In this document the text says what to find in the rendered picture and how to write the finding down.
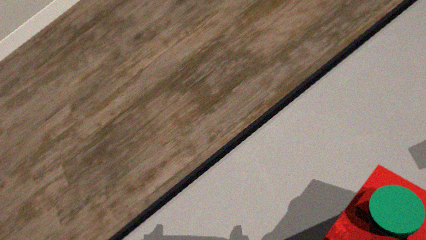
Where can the dark grey table edge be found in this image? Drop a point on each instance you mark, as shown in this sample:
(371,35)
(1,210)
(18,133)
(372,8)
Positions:
(228,147)

